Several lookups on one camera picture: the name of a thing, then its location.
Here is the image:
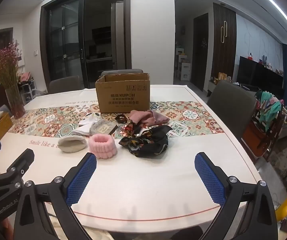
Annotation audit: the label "black sliding glass door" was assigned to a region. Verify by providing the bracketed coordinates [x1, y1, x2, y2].
[40, 0, 85, 90]

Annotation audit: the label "wooden high chair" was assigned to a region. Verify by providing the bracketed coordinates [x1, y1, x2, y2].
[242, 110, 284, 160]

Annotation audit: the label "white storage drawers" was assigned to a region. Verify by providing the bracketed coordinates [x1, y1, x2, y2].
[175, 47, 191, 82]

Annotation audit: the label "pink knitted cloth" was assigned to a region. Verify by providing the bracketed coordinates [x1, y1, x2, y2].
[129, 109, 170, 127]

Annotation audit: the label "black television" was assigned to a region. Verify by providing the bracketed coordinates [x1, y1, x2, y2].
[237, 56, 284, 93]

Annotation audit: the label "white cloth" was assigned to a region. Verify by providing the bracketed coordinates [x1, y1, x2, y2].
[71, 116, 99, 137]

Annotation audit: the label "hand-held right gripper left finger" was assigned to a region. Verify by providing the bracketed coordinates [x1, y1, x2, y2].
[13, 152, 97, 240]

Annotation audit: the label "black floral scarf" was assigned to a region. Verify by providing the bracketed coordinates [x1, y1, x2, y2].
[118, 126, 173, 158]

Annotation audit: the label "pink fluffy wristband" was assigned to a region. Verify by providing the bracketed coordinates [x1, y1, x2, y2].
[88, 134, 118, 160]

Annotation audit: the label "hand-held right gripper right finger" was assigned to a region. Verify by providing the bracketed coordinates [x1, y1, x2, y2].
[194, 152, 279, 240]

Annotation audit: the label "glass vase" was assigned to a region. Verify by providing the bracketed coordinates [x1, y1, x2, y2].
[5, 84, 26, 120]

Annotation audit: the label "grey sock with label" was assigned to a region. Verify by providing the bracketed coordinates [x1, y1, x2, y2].
[90, 119, 117, 137]

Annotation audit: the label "slatted wooden wall panel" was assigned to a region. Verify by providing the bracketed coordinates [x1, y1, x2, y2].
[213, 2, 237, 83]

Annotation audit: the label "silver refrigerator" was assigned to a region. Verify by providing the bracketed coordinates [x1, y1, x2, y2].
[111, 2, 124, 70]

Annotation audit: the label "brown cardboard box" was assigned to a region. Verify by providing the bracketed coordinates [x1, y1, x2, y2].
[95, 73, 151, 114]

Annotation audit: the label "yellow plastic toy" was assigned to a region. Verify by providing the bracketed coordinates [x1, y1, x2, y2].
[275, 192, 287, 222]

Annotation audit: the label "dark wooden door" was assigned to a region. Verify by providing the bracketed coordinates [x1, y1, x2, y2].
[192, 12, 209, 92]

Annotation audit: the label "dried pink flowers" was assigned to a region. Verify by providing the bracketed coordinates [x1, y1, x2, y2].
[0, 40, 22, 90]

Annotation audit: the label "teal clothes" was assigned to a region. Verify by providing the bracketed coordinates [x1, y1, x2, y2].
[255, 90, 284, 130]

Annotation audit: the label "printed tablecloth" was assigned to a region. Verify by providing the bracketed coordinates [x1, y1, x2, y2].
[0, 84, 264, 222]

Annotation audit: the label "white shoe rack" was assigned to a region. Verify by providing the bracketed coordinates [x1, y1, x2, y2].
[18, 72, 37, 103]

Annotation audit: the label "dark red floral scrunchie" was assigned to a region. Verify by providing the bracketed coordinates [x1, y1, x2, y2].
[120, 121, 144, 138]

